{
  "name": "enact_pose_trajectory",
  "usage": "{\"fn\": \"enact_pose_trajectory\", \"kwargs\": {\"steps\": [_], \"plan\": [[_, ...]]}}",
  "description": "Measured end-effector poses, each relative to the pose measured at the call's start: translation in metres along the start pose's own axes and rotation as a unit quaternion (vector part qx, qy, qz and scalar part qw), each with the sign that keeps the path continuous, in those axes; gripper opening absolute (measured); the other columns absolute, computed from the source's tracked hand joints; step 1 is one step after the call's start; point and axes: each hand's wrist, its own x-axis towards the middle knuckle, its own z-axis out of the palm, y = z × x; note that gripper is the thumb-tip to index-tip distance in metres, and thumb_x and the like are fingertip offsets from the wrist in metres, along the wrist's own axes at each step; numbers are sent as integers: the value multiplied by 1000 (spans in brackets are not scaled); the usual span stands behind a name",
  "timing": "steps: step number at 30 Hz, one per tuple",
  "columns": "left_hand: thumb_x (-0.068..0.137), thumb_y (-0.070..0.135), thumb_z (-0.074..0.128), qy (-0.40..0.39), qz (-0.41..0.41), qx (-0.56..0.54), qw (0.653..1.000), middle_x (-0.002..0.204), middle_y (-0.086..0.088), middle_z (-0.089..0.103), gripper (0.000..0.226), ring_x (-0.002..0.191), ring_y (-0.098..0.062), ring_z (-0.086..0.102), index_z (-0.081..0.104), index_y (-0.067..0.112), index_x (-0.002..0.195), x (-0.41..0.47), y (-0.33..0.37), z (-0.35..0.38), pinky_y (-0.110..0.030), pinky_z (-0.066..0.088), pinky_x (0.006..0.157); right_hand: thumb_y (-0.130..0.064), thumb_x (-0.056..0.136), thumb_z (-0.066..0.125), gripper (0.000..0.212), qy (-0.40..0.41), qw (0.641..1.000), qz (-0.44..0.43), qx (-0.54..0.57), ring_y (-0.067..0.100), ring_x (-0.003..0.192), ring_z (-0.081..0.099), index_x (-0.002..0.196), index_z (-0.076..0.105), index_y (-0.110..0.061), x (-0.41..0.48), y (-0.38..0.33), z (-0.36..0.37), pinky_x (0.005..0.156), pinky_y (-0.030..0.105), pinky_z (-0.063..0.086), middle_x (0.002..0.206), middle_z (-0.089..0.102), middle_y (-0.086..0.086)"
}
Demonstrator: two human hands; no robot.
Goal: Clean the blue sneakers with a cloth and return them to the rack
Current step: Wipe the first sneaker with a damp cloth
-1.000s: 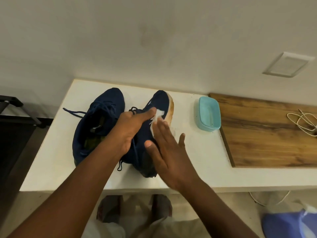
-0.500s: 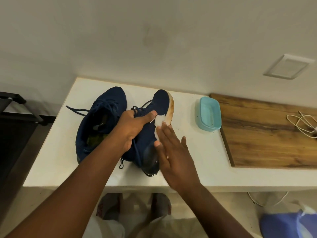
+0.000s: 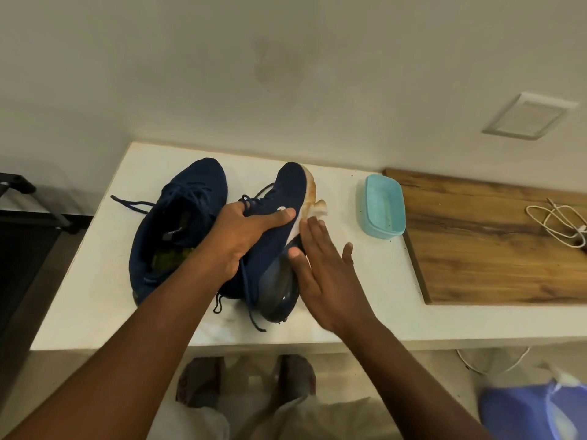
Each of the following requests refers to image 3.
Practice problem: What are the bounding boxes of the person's left foot grey sock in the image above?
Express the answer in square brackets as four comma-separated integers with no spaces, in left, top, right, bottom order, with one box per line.
[176,356,226,408]

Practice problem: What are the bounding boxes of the person's right forearm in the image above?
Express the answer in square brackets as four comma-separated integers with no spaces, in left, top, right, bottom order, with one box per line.
[341,315,492,440]

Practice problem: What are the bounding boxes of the person's left hand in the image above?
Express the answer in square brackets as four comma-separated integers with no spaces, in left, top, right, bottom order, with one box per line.
[201,201,297,286]

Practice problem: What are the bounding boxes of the beige cleaning cloth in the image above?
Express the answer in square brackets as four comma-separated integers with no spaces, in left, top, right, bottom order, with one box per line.
[286,199,327,246]

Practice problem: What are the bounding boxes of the white wall switch plate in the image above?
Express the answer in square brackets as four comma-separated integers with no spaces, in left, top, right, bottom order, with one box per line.
[481,91,580,141]

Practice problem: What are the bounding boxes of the blue plastic bag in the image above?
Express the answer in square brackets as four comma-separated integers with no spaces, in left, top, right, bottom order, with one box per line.
[479,378,587,440]

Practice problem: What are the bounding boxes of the person's right foot grey sock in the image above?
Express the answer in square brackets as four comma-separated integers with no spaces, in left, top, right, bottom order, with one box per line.
[275,354,317,404]

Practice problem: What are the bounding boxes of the person's left forearm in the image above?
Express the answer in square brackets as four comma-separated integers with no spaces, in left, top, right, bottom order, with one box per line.
[2,242,239,440]

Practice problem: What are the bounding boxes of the coiled white charging cable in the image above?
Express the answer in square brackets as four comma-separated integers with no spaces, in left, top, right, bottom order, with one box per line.
[525,197,587,249]

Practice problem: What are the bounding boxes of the person's right hand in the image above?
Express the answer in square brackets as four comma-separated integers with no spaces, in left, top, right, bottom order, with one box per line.
[287,216,382,338]

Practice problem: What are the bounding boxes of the white floor cable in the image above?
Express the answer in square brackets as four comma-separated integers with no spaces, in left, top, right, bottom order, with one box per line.
[454,345,532,376]

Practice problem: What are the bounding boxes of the person's foot grey sock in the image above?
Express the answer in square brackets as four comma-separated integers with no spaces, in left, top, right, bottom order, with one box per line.
[176,356,226,408]
[275,354,317,404]

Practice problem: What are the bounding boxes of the brown wooden board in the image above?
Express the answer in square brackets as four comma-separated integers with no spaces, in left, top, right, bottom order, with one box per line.
[383,167,587,306]

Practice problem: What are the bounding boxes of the white shorts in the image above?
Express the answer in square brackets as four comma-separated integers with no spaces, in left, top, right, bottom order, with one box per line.
[146,394,404,440]

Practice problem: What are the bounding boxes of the black shoe rack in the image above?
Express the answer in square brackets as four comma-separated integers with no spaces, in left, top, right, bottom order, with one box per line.
[0,172,88,344]

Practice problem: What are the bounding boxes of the light blue plastic container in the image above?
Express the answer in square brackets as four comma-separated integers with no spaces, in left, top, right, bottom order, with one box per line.
[364,174,407,240]

